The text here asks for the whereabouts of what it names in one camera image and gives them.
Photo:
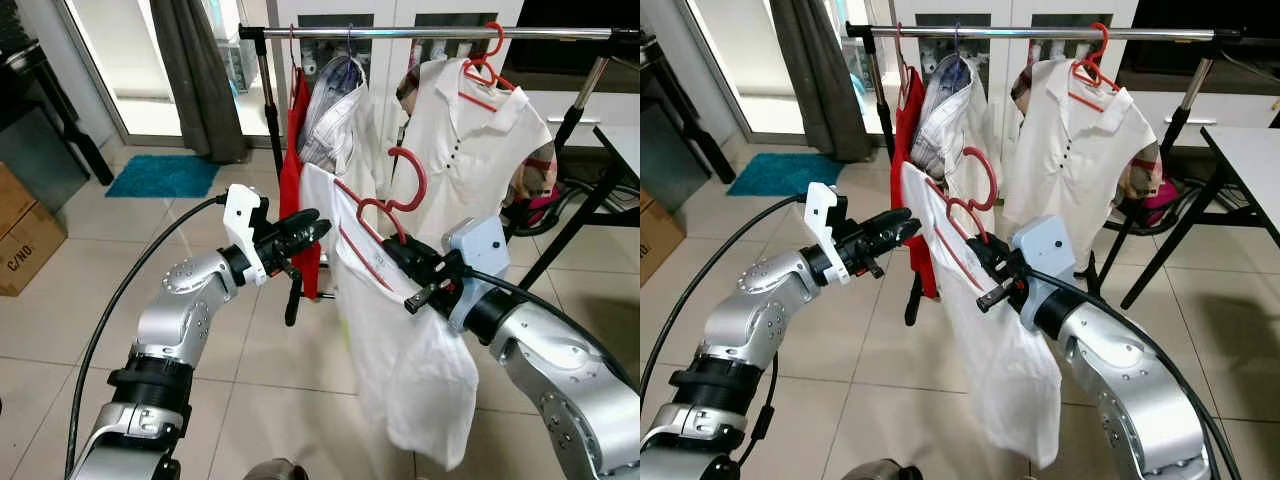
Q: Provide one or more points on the red clothes hanger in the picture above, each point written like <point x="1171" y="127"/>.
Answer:
<point x="900" y="50"/>
<point x="499" y="42"/>
<point x="293" y="50"/>
<point x="992" y="180"/>
<point x="1104" y="45"/>
<point x="422" y="180"/>

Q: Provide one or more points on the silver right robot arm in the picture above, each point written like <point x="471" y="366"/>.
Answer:
<point x="1130" y="390"/>
<point x="570" y="380"/>

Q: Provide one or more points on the red hanging garment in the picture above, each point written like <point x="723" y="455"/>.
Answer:
<point x="905" y="150"/>
<point x="297" y="150"/>

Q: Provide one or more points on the checked shirt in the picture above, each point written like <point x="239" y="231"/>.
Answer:
<point x="940" y="120"/>
<point x="330" y="120"/>

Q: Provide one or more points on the white hanging garment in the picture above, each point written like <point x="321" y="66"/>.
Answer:
<point x="985" y="115"/>
<point x="375" y="125"/>

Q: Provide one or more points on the blue floor mat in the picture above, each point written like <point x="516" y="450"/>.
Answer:
<point x="775" y="175"/>
<point x="160" y="176"/>

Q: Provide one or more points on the white polo shirt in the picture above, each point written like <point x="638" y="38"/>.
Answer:
<point x="470" y="150"/>
<point x="1075" y="150"/>

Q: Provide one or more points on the pink round object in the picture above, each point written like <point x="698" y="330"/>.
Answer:
<point x="1160" y="205"/>
<point x="545" y="208"/>

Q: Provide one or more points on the grey curtain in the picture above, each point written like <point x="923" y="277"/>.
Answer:
<point x="820" y="80"/>
<point x="200" y="80"/>

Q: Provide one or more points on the printed cardboard box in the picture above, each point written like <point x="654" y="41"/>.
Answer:
<point x="660" y="240"/>
<point x="25" y="240"/>

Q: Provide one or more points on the metal clothes rack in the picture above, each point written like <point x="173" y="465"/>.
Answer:
<point x="1030" y="32"/>
<point x="420" y="33"/>

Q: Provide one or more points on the white framed glass door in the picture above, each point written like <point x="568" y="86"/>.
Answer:
<point x="750" y="60"/>
<point x="130" y="60"/>

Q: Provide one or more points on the white table with black legs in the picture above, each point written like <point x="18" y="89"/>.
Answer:
<point x="625" y="150"/>
<point x="1250" y="160"/>

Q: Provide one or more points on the grey robot leg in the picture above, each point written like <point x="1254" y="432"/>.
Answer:
<point x="275" y="470"/>
<point x="880" y="470"/>

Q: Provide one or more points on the black cabinet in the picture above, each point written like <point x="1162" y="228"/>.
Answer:
<point x="40" y="80"/>
<point x="670" y="130"/>

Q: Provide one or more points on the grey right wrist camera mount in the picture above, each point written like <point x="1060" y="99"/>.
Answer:
<point x="1045" y="250"/>
<point x="480" y="250"/>

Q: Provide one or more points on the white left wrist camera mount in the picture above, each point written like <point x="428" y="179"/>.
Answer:
<point x="822" y="215"/>
<point x="240" y="215"/>

